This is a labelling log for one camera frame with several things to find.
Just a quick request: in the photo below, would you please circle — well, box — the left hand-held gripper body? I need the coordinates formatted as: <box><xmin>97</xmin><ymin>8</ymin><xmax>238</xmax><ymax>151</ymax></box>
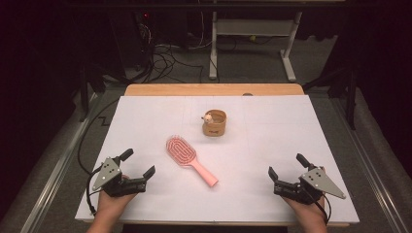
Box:
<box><xmin>91</xmin><ymin>156</ymin><xmax>147</xmax><ymax>198</ymax></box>

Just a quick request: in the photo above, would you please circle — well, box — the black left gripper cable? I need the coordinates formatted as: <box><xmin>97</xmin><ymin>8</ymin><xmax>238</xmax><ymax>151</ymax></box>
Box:
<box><xmin>77</xmin><ymin>97</ymin><xmax>121</xmax><ymax>216</ymax></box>

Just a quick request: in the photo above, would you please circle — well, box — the aluminium floor rail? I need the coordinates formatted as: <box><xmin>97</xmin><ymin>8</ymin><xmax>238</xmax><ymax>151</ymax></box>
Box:
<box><xmin>18</xmin><ymin>92</ymin><xmax>99</xmax><ymax>233</ymax></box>
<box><xmin>329</xmin><ymin>96</ymin><xmax>407</xmax><ymax>233</ymax></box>

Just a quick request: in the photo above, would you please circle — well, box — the black metal stand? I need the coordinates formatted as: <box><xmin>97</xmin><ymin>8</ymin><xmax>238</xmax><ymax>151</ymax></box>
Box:
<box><xmin>78</xmin><ymin>62</ymin><xmax>109</xmax><ymax>123</ymax></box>
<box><xmin>302</xmin><ymin>63</ymin><xmax>358</xmax><ymax>131</ymax></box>

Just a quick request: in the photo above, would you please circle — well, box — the white table cover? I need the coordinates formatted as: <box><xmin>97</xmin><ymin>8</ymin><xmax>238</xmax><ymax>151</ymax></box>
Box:
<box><xmin>75</xmin><ymin>94</ymin><xmax>361</xmax><ymax>225</ymax></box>

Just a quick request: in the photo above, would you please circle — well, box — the tan cup with bear figurine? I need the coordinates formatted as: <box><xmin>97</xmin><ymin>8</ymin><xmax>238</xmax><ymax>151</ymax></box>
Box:
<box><xmin>201</xmin><ymin>109</ymin><xmax>228</xmax><ymax>138</ymax></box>

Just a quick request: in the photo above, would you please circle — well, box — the white cable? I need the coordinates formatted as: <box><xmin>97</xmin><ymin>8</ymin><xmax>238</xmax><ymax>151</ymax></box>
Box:
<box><xmin>197</xmin><ymin>11</ymin><xmax>206</xmax><ymax>47</ymax></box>

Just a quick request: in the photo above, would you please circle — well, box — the person's right hand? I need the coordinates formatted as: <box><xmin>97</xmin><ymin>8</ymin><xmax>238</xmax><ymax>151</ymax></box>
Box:
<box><xmin>282</xmin><ymin>193</ymin><xmax>326</xmax><ymax>226</ymax></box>

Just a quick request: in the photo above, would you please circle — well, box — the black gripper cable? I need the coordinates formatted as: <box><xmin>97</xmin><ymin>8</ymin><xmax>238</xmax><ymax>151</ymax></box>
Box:
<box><xmin>77</xmin><ymin>97</ymin><xmax>121</xmax><ymax>216</ymax></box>
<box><xmin>315</xmin><ymin>192</ymin><xmax>332</xmax><ymax>226</ymax></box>

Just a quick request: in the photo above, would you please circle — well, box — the person's left hand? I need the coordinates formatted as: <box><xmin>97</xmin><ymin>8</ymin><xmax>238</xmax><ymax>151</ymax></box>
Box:
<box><xmin>93</xmin><ymin>190</ymin><xmax>138</xmax><ymax>226</ymax></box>

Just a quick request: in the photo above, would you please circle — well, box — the pink hairbrush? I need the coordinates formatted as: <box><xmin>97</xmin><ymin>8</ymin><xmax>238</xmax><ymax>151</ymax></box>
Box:
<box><xmin>165</xmin><ymin>135</ymin><xmax>220</xmax><ymax>188</ymax></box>

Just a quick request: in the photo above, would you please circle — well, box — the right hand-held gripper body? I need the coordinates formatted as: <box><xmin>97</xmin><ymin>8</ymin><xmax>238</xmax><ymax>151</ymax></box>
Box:
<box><xmin>273</xmin><ymin>167</ymin><xmax>347</xmax><ymax>206</ymax></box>

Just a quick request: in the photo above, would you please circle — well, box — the white metal desk frame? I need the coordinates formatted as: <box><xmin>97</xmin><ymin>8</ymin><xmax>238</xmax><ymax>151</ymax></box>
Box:
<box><xmin>208</xmin><ymin>0</ymin><xmax>304</xmax><ymax>83</ymax></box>

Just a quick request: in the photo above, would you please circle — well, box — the black computer tower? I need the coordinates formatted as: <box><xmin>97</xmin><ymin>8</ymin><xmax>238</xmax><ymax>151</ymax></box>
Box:
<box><xmin>108</xmin><ymin>9</ymin><xmax>154</xmax><ymax>72</ymax></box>

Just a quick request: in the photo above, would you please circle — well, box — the tangle of black floor cables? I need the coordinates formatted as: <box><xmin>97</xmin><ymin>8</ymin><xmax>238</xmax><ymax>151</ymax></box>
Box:
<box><xmin>142</xmin><ymin>41</ymin><xmax>206</xmax><ymax>84</ymax></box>

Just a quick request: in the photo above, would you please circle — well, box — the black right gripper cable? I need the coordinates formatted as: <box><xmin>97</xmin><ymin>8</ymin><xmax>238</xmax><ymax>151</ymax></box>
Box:
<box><xmin>315</xmin><ymin>192</ymin><xmax>332</xmax><ymax>226</ymax></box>

